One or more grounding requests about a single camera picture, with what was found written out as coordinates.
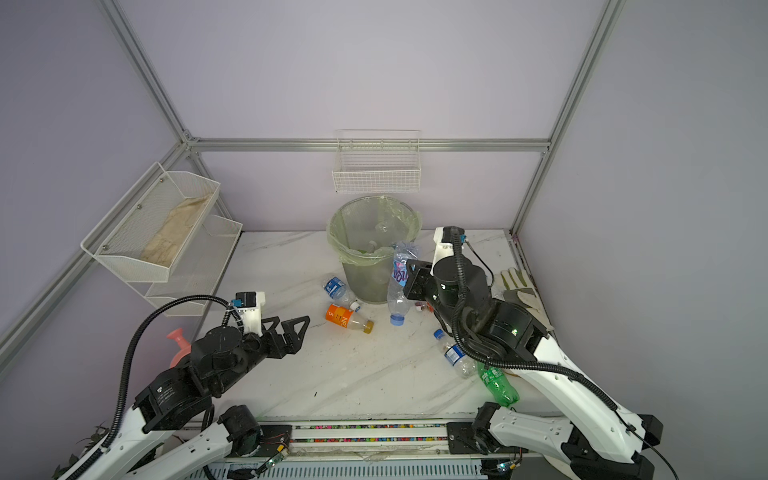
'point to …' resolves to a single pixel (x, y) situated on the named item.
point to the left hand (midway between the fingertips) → (294, 322)
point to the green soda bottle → (496, 382)
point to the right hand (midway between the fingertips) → (402, 261)
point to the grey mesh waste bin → (367, 284)
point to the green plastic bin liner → (365, 230)
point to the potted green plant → (95, 438)
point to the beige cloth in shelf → (163, 244)
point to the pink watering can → (185, 346)
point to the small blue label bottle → (454, 355)
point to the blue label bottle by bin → (337, 289)
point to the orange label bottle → (345, 317)
